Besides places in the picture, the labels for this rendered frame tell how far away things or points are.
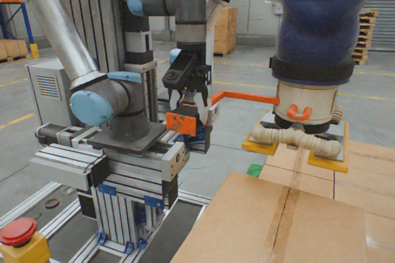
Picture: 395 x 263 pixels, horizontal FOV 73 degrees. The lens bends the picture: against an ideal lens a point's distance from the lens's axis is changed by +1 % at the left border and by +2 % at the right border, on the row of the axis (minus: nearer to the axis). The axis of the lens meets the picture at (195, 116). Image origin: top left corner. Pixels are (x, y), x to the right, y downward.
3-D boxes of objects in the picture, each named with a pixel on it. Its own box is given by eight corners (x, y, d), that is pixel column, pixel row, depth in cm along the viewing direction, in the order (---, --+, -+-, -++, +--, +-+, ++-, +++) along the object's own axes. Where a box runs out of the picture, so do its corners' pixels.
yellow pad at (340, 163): (347, 174, 70) (351, 158, 68) (306, 164, 74) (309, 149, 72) (347, 125, 98) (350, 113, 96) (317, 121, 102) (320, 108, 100)
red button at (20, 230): (16, 259, 55) (10, 245, 53) (-4, 246, 58) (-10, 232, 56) (46, 235, 61) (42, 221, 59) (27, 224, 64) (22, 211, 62)
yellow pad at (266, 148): (273, 157, 78) (275, 141, 76) (241, 148, 82) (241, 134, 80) (293, 117, 106) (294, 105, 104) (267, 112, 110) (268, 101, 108)
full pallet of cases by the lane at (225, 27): (226, 57, 787) (229, -8, 718) (194, 54, 820) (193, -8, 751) (235, 50, 891) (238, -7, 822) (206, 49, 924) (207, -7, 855)
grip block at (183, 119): (194, 136, 67) (194, 118, 65) (166, 130, 71) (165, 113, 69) (208, 124, 74) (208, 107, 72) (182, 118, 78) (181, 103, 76)
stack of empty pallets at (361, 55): (367, 66, 675) (381, 10, 624) (319, 62, 711) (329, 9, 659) (358, 56, 786) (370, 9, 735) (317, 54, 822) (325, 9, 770)
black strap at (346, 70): (352, 84, 67) (356, 69, 66) (260, 74, 77) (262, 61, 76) (351, 67, 86) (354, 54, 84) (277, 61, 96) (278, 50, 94)
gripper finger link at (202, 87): (213, 104, 68) (202, 71, 66) (210, 106, 66) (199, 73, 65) (197, 107, 70) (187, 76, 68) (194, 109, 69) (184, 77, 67)
